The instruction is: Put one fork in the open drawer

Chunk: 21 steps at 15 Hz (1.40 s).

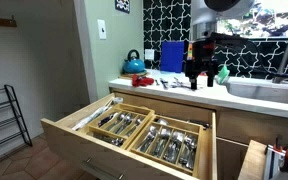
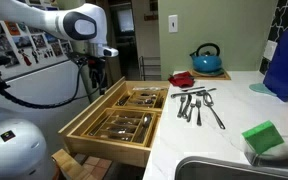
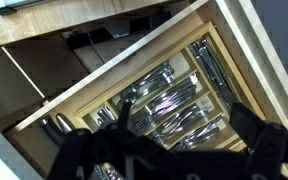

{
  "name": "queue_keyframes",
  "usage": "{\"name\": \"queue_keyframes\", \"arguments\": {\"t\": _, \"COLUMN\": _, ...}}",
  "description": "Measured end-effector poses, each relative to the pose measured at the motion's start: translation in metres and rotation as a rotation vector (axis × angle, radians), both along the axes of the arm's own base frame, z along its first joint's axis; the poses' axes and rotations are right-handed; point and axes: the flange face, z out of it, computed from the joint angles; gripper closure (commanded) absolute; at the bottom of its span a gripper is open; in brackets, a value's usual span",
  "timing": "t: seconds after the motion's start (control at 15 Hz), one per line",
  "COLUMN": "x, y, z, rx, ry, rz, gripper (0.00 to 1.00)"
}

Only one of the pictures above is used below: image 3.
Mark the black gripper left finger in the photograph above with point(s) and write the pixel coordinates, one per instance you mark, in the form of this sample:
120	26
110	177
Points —
80	150

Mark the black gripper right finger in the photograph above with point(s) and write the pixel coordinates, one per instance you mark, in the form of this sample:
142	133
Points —
267	146

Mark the small steel utensil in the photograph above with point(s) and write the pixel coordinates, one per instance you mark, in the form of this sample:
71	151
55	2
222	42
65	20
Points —
104	115

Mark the steel spoon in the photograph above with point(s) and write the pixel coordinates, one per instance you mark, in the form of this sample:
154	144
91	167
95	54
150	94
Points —
129	92

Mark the steel table knife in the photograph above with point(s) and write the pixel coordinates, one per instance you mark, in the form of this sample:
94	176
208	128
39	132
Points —
215	68
200	56

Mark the silver forks pile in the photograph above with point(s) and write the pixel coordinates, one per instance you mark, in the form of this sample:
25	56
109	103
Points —
170	100

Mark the wooden cutlery organizer tray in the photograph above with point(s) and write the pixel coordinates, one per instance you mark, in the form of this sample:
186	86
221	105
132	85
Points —
180	63

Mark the light wooden board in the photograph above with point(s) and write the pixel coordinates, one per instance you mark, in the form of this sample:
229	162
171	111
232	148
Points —
50	16

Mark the black device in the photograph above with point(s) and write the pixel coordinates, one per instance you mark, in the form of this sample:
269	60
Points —
2	7

